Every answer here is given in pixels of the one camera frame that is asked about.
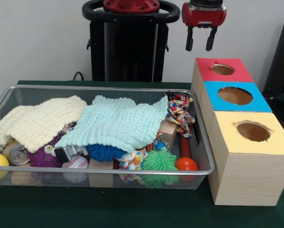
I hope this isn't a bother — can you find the mint knitted cloth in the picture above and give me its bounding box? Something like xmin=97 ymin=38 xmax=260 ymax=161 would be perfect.
xmin=54 ymin=95 xmax=169 ymax=153

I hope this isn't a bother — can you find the clear shallow mesh bin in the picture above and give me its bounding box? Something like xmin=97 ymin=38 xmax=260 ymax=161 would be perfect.
xmin=0 ymin=85 xmax=216 ymax=190

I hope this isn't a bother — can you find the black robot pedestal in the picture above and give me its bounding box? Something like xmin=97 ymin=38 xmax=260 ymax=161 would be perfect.
xmin=82 ymin=0 xmax=180 ymax=82

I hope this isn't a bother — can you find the black panel stand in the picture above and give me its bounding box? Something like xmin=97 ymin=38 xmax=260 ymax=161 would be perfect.
xmin=262 ymin=16 xmax=284 ymax=112

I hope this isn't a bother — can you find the cream knitted cloth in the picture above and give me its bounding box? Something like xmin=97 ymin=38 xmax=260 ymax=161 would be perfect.
xmin=0 ymin=95 xmax=88 ymax=153

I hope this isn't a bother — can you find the green spiky ball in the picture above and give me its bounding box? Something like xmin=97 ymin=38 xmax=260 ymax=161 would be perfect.
xmin=141 ymin=148 xmax=178 ymax=187

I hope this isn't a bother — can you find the wooden box with three holes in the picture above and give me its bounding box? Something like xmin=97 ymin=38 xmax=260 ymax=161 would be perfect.
xmin=191 ymin=57 xmax=284 ymax=207

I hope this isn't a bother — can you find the white baseball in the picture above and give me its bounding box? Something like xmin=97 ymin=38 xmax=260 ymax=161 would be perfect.
xmin=62 ymin=155 xmax=89 ymax=184

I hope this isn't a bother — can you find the silver drink can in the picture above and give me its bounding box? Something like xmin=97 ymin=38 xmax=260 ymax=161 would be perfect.
xmin=2 ymin=139 xmax=30 ymax=166

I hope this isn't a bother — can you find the dark green tablecloth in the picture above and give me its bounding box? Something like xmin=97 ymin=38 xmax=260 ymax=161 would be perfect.
xmin=0 ymin=80 xmax=284 ymax=228

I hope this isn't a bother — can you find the multicoloured rope toy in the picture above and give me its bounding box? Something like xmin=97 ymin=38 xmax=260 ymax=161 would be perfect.
xmin=166 ymin=94 xmax=196 ymax=138

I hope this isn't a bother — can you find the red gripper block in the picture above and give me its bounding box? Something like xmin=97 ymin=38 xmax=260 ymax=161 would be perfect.
xmin=182 ymin=2 xmax=227 ymax=52

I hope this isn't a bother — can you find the purple monster toy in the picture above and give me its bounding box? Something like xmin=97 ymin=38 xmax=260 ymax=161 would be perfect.
xmin=28 ymin=133 xmax=66 ymax=168

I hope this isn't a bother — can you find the blue spiky ball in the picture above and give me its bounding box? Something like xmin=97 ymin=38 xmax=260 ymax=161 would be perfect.
xmin=86 ymin=142 xmax=128 ymax=162

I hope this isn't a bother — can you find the red maraca rattle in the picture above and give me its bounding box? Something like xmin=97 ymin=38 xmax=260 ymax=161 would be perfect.
xmin=175 ymin=135 xmax=199 ymax=172

